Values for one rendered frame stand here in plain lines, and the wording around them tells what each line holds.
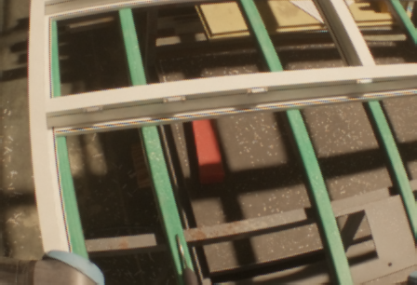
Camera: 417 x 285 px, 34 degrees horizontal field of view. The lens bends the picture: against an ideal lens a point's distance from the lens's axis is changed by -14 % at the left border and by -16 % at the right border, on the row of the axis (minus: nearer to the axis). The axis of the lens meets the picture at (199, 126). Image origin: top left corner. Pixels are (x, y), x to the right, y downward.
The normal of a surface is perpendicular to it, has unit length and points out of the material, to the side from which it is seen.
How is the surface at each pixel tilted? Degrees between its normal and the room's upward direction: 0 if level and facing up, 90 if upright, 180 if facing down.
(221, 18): 0
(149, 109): 90
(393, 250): 0
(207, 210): 0
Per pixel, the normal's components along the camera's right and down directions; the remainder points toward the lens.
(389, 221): 0.06, -0.63
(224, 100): 0.19, 0.76
